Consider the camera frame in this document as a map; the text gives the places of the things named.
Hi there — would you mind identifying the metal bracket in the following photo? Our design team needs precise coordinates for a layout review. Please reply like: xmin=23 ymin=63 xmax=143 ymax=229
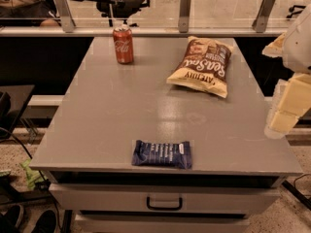
xmin=53 ymin=0 xmax=75 ymax=33
xmin=178 ymin=0 xmax=191 ymax=33
xmin=252 ymin=0 xmax=276 ymax=33

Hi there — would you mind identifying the grey lower drawer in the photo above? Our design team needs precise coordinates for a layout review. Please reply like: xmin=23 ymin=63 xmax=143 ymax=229
xmin=75 ymin=215 xmax=250 ymax=233

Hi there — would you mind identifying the dark blue snack bar wrapper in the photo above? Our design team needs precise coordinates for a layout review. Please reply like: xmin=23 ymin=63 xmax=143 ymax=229
xmin=132 ymin=140 xmax=192 ymax=169

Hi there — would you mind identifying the black drawer handle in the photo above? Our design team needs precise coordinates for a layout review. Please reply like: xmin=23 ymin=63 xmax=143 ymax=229
xmin=146 ymin=196 xmax=184 ymax=212

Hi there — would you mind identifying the grey drawer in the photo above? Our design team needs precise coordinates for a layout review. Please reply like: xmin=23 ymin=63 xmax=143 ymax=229
xmin=75 ymin=215 xmax=250 ymax=233
xmin=50 ymin=183 xmax=279 ymax=215

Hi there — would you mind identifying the right metal bracket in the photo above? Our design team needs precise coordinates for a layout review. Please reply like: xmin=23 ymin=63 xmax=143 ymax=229
xmin=252 ymin=0 xmax=276 ymax=33

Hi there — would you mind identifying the left metal bracket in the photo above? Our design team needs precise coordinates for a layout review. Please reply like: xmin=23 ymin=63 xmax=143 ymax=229
xmin=53 ymin=0 xmax=75 ymax=33

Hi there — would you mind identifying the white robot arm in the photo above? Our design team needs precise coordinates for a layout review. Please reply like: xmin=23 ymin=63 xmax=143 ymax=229
xmin=262 ymin=5 xmax=311 ymax=139

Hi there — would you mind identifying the seated person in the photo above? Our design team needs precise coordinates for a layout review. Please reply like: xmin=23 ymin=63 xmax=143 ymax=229
xmin=0 ymin=0 xmax=59 ymax=26

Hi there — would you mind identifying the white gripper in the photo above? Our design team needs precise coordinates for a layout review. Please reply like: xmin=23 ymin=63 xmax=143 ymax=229
xmin=261 ymin=33 xmax=311 ymax=134

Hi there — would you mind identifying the right black shoe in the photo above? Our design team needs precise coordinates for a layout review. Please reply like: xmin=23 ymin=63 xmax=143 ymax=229
xmin=31 ymin=210 xmax=56 ymax=233

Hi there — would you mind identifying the black shoe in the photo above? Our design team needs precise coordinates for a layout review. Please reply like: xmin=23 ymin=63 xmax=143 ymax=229
xmin=31 ymin=210 xmax=56 ymax=233
xmin=4 ymin=205 xmax=24 ymax=228

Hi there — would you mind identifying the red cola can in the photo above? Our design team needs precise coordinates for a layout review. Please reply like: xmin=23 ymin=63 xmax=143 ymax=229
xmin=113 ymin=24 xmax=134 ymax=64

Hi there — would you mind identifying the left black shoe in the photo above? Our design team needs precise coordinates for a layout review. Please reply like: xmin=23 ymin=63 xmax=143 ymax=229
xmin=4 ymin=205 xmax=24 ymax=228

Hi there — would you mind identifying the brown chip bag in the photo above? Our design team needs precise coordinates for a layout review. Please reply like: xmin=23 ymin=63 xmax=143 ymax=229
xmin=166 ymin=36 xmax=233 ymax=98

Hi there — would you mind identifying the black floor cable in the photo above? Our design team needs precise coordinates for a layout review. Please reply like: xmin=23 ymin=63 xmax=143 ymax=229
xmin=0 ymin=126 xmax=50 ymax=186

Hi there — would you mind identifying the grey upper drawer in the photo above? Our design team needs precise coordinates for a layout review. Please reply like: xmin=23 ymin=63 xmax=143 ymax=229
xmin=50 ymin=183 xmax=279 ymax=215

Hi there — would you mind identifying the green crumpled object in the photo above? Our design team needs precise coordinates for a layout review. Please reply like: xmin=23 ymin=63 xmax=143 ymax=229
xmin=20 ymin=159 xmax=45 ymax=190

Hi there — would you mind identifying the middle metal bracket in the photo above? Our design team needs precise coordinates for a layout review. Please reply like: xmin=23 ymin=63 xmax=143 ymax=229
xmin=178 ymin=0 xmax=191 ymax=33

